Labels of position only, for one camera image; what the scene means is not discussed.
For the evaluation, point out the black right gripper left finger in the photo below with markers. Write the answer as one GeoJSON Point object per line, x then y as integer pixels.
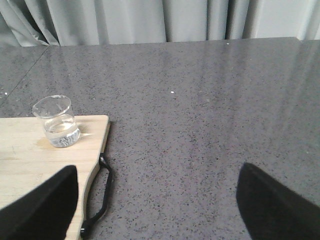
{"type": "Point", "coordinates": [46, 212]}

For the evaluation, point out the wooden cutting board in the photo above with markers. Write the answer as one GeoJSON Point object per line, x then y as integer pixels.
{"type": "Point", "coordinates": [27, 159]}

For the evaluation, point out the small glass beaker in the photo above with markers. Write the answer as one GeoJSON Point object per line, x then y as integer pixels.
{"type": "Point", "coordinates": [57, 120]}

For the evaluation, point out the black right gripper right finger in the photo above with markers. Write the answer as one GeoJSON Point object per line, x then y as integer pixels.
{"type": "Point", "coordinates": [271, 211]}

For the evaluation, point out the grey curtain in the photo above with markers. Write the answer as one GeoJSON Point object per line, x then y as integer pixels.
{"type": "Point", "coordinates": [28, 23]}

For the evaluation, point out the black board handle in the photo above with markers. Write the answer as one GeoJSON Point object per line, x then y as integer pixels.
{"type": "Point", "coordinates": [88, 224]}

